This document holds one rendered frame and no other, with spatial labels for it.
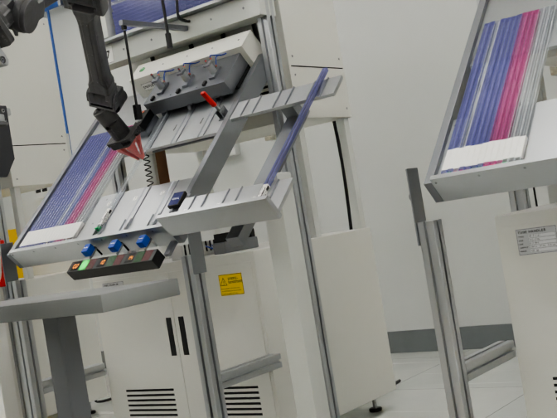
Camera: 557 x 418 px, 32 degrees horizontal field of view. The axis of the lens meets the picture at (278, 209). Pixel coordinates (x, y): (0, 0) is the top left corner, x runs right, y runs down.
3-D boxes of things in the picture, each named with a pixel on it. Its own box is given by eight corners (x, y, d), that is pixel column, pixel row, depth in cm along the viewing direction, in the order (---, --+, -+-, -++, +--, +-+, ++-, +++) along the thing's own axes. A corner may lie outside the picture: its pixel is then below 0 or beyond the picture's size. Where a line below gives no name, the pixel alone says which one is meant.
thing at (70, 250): (179, 243, 254) (163, 226, 250) (23, 268, 294) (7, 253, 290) (181, 240, 255) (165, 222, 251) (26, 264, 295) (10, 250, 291)
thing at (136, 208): (175, 233, 254) (168, 226, 252) (20, 259, 293) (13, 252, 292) (202, 182, 265) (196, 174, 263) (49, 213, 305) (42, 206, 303)
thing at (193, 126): (230, 143, 277) (220, 130, 274) (79, 177, 317) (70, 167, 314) (268, 69, 296) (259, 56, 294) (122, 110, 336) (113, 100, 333)
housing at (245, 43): (266, 80, 295) (241, 46, 287) (153, 111, 324) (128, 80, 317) (274, 63, 299) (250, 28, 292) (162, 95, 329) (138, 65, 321)
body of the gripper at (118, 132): (118, 135, 291) (104, 117, 287) (142, 128, 285) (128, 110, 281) (108, 149, 287) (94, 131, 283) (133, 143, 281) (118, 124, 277)
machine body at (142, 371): (287, 464, 274) (252, 250, 275) (119, 458, 317) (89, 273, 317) (399, 406, 326) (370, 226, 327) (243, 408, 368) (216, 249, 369)
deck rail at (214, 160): (184, 242, 253) (171, 227, 250) (179, 243, 254) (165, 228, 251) (273, 67, 295) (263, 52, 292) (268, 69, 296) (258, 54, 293)
